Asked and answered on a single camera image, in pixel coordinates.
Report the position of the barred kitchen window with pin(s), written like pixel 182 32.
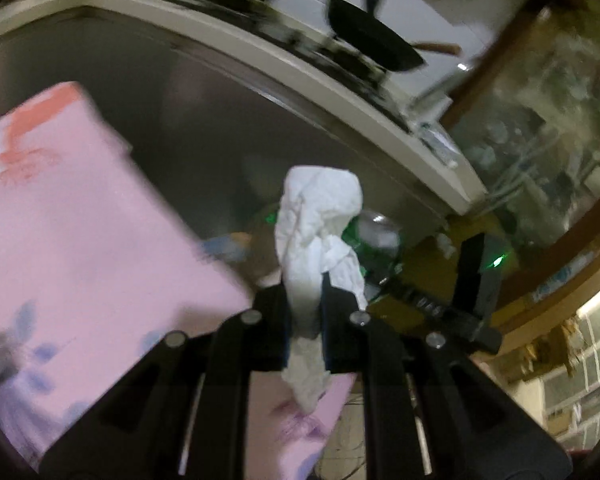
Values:
pixel 590 360

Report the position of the grey kitchen cabinet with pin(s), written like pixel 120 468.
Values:
pixel 190 125

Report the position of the white kitchen countertop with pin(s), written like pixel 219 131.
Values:
pixel 405 155

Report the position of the wooden framed glass door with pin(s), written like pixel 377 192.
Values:
pixel 485 72

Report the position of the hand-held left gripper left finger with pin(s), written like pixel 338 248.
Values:
pixel 279 325

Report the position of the white tissue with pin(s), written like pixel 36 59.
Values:
pixel 310 210

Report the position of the white packet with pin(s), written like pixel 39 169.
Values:
pixel 440 145

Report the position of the pink floral tablecloth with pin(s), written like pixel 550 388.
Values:
pixel 80 235

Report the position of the clear plastic bottle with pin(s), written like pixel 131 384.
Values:
pixel 380 232

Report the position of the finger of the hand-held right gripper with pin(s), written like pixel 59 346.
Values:
pixel 387 288

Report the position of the black wok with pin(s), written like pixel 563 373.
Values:
pixel 370 35

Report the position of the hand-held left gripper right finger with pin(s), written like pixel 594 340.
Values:
pixel 328 322

